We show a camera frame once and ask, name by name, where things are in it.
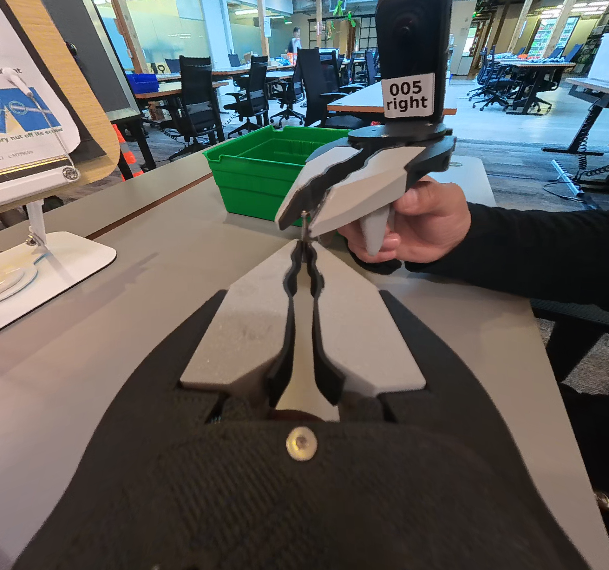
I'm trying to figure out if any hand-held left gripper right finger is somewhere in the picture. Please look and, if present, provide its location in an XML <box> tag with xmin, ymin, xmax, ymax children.
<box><xmin>304</xmin><ymin>241</ymin><xmax>427</xmax><ymax>408</ymax></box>

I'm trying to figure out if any white document stand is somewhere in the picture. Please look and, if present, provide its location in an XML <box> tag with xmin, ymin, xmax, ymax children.
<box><xmin>0</xmin><ymin>154</ymin><xmax>118</xmax><ymax>330</ymax></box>

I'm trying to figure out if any wooden support post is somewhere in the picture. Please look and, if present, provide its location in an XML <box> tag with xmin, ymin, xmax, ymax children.
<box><xmin>96</xmin><ymin>0</ymin><xmax>149</xmax><ymax>74</ymax></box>
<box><xmin>544</xmin><ymin>0</ymin><xmax>596</xmax><ymax>57</ymax></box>
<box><xmin>252</xmin><ymin>0</ymin><xmax>270</xmax><ymax>57</ymax></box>

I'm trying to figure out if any grey partition panel on stand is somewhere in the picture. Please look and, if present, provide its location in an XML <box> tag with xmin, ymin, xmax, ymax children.
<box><xmin>21</xmin><ymin>0</ymin><xmax>143</xmax><ymax>116</ymax></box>

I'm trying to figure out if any printed instruction sheet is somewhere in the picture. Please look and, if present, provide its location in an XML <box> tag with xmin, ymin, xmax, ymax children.
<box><xmin>0</xmin><ymin>6</ymin><xmax>82</xmax><ymax>185</ymax></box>

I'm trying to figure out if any black coiled cable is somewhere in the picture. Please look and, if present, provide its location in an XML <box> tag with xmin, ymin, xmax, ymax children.
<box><xmin>542</xmin><ymin>150</ymin><xmax>609</xmax><ymax>200</ymax></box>

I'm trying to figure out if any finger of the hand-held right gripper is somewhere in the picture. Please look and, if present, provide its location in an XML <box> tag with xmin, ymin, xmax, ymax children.
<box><xmin>307</xmin><ymin>147</ymin><xmax>427</xmax><ymax>243</ymax></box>
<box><xmin>275</xmin><ymin>146</ymin><xmax>364</xmax><ymax>231</ymax></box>

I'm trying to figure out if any green plastic bin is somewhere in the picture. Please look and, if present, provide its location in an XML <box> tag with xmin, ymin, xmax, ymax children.
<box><xmin>204</xmin><ymin>125</ymin><xmax>364</xmax><ymax>221</ymax></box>

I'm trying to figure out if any blue plastic bin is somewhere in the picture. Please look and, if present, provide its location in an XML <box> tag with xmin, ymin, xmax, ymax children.
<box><xmin>125</xmin><ymin>73</ymin><xmax>161</xmax><ymax>96</ymax></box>

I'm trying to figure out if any green hanging plant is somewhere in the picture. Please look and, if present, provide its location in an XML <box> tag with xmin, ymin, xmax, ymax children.
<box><xmin>327</xmin><ymin>0</ymin><xmax>358</xmax><ymax>29</ymax></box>

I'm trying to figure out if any person's black clothed body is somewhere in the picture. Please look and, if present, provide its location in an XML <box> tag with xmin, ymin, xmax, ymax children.
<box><xmin>530</xmin><ymin>299</ymin><xmax>609</xmax><ymax>490</ymax></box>

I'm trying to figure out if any person's right forearm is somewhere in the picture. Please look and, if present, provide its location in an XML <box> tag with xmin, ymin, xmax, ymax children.
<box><xmin>404</xmin><ymin>201</ymin><xmax>609</xmax><ymax>316</ymax></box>

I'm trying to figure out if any black office chair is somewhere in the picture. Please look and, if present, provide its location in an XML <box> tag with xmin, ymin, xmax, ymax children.
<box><xmin>223</xmin><ymin>55</ymin><xmax>270</xmax><ymax>135</ymax></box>
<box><xmin>299</xmin><ymin>47</ymin><xmax>355</xmax><ymax>129</ymax></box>
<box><xmin>468</xmin><ymin>49</ymin><xmax>521</xmax><ymax>111</ymax></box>
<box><xmin>169</xmin><ymin>55</ymin><xmax>228</xmax><ymax>161</ymax></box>
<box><xmin>269</xmin><ymin>63</ymin><xmax>306</xmax><ymax>126</ymax></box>

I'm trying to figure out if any person's right hand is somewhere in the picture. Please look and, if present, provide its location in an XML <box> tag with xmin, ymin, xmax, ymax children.
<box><xmin>339</xmin><ymin>176</ymin><xmax>473</xmax><ymax>266</ymax></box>

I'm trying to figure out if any orange traffic cone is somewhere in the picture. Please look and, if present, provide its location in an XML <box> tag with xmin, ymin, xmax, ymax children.
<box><xmin>112</xmin><ymin>124</ymin><xmax>144</xmax><ymax>181</ymax></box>

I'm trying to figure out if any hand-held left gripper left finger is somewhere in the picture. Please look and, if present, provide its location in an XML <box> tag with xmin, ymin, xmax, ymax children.
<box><xmin>180</xmin><ymin>240</ymin><xmax>304</xmax><ymax>410</ymax></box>

